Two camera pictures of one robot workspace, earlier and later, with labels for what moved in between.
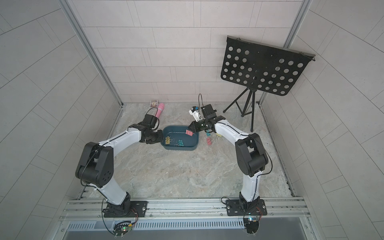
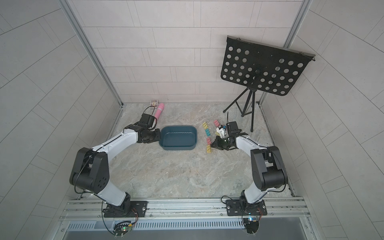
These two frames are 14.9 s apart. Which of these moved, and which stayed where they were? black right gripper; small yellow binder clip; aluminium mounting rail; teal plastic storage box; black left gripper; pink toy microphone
Moved: black right gripper; small yellow binder clip
Stayed: black left gripper; aluminium mounting rail; teal plastic storage box; pink toy microphone
